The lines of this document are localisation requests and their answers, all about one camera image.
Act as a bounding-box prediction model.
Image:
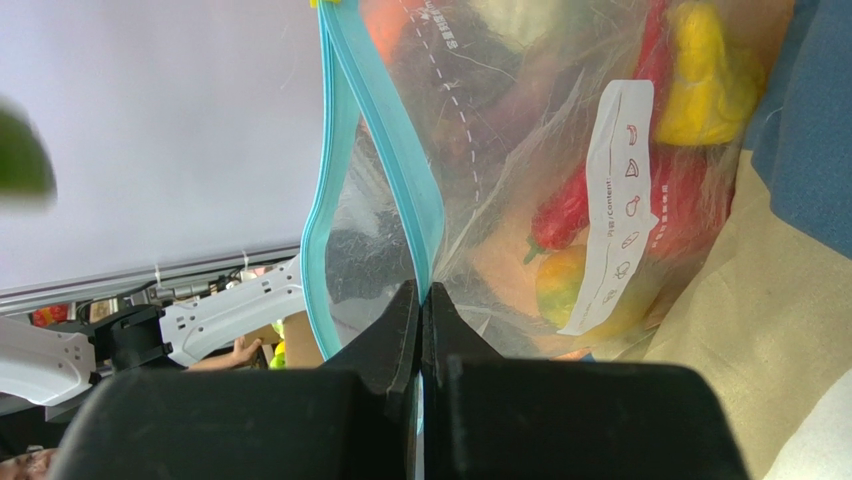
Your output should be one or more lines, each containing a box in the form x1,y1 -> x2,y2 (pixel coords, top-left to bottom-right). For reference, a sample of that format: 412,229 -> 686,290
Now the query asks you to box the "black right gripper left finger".
49,281 -> 420,479

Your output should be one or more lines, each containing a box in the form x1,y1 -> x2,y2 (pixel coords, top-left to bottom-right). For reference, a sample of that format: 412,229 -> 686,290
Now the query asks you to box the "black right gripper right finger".
421,283 -> 748,479

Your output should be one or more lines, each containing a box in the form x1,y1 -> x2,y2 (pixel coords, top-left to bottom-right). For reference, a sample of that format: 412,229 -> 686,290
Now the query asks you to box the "yellow orange mango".
535,245 -> 661,344

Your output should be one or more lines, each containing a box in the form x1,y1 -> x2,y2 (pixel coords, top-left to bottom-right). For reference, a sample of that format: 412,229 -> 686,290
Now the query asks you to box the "red chili pepper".
523,0 -> 673,264

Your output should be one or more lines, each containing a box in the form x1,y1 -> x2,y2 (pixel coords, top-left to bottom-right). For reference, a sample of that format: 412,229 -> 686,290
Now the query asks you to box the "clear zip top bag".
302,1 -> 793,361

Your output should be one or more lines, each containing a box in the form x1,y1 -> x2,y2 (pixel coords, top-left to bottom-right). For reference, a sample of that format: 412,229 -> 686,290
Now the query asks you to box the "red apple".
646,147 -> 733,260

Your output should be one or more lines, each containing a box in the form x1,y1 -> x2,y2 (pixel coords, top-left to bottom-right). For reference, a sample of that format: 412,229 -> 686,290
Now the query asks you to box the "yellow pear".
654,1 -> 766,146

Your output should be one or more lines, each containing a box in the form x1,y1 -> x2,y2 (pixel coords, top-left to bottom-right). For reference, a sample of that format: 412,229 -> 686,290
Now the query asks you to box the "green chili pepper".
1,105 -> 56,201

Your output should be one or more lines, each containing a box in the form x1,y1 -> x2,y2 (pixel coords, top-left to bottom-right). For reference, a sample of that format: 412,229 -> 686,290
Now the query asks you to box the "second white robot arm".
1,261 -> 747,479

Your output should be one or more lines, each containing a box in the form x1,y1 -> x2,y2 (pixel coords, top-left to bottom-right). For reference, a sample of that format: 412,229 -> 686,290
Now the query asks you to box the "person hand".
230,336 -> 263,368

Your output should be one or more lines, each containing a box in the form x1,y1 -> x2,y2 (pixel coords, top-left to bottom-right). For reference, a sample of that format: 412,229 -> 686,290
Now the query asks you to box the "checkered blue beige pillow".
644,1 -> 851,479

